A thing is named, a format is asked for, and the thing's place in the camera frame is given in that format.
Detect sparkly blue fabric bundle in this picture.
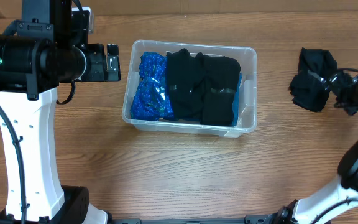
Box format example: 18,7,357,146
130,52,175,121

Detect clear plastic storage bin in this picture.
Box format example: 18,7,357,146
122,40,257,138

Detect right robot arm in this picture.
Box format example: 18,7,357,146
261,69,358,224

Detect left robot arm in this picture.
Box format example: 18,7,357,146
0,0,121,224

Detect small black garment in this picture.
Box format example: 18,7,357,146
166,48,204,121

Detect large black taped garment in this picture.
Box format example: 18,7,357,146
196,53,241,126

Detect blue denim jeans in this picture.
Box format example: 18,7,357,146
232,73,242,126

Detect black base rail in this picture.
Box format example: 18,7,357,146
109,215,268,224

